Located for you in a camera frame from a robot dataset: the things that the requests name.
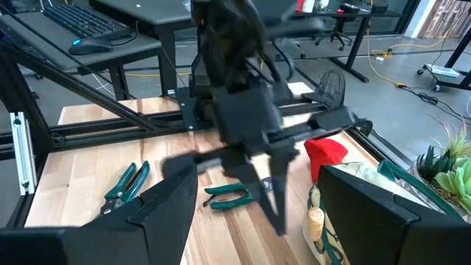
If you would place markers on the green artificial succulent plants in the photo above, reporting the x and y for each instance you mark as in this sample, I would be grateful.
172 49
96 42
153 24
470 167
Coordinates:
456 180

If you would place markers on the red garden glove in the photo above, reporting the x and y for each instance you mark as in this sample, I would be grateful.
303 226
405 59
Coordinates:
324 154

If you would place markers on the black mesh basket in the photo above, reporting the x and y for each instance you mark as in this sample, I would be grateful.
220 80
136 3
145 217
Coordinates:
331 88

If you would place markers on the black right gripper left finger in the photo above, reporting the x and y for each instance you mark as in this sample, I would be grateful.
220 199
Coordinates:
165 221

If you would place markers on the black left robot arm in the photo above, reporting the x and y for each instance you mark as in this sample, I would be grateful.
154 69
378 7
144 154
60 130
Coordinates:
228 37

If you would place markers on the black computer mouse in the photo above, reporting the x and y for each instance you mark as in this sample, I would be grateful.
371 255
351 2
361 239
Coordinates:
90 46

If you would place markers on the dark grey desk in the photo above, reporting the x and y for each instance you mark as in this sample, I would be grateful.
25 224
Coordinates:
147 11

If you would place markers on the black office desk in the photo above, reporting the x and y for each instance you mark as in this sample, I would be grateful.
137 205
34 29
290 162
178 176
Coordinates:
353 40

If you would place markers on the beige green gardening tool bag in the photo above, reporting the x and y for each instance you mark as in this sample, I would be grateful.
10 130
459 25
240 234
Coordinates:
364 174

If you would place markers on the white power strip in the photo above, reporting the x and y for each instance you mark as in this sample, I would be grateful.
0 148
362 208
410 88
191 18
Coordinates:
443 70

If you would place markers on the silver aluminium bracket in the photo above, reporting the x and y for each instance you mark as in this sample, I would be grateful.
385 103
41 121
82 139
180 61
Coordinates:
23 154

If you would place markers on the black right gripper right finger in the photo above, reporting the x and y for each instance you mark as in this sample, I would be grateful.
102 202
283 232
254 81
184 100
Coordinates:
360 221

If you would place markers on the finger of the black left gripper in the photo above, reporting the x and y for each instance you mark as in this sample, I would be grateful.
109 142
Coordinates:
282 184
257 191

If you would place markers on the black computer keyboard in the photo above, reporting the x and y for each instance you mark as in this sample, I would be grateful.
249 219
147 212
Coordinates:
84 20

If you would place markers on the black wheeled cart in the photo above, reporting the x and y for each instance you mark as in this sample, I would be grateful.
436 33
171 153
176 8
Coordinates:
456 55

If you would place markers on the grey keyboard desk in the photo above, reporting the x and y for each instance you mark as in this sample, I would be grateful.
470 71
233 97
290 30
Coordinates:
129 48

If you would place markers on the black office chair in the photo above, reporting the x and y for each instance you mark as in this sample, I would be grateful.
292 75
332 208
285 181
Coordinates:
333 37

